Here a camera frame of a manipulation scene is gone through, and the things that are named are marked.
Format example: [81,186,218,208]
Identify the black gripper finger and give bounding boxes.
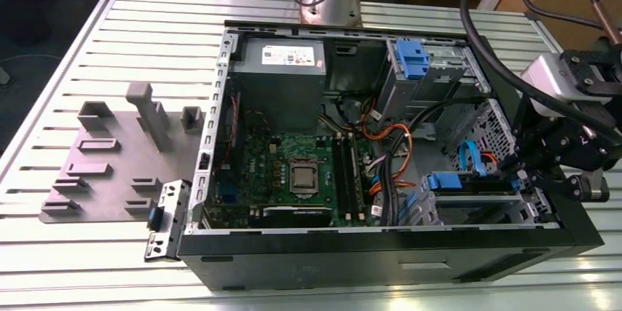
[499,81,548,189]
[527,168,612,203]

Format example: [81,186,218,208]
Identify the hard disk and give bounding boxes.
[425,172,520,195]

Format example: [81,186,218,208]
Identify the metal disk bay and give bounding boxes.
[420,170,557,227]

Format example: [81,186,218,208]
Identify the metal optical drive cage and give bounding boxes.
[377,37,489,122]

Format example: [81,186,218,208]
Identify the blue drive latch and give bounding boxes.
[395,39,431,81]

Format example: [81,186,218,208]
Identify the black RAM slot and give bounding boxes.
[333,133,355,219]
[344,133,367,219]

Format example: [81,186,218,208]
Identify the silver CPU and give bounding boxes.
[291,165,320,186]

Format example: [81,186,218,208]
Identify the CPU socket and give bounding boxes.
[287,157,325,201]

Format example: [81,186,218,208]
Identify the black PC case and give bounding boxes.
[177,18,606,292]

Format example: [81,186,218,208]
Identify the black graphics card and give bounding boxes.
[246,205,333,228]

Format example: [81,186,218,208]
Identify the grey power supply unit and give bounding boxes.
[226,37,327,135]

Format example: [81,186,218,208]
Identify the green motherboard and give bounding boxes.
[202,132,384,228]

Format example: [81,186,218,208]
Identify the grey parts rack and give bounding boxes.
[37,83,205,224]

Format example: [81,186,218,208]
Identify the blue data wire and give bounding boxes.
[457,139,504,181]

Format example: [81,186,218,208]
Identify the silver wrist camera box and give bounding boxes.
[519,54,608,115]

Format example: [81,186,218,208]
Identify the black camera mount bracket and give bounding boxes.
[557,47,622,98]

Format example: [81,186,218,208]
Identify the orange power wire bundle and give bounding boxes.
[361,124,415,196]

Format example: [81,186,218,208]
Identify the black cable bundle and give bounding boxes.
[377,98,487,227]

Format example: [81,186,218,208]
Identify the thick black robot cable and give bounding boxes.
[459,0,616,135]

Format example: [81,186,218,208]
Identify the black plastic air duct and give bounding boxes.
[320,38,389,94]

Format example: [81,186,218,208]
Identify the thin red wire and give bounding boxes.
[220,90,242,172]

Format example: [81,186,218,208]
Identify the metal expansion slot bracket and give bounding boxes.
[144,178,190,262]

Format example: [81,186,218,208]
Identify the blue bracket latch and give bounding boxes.
[146,207,165,231]

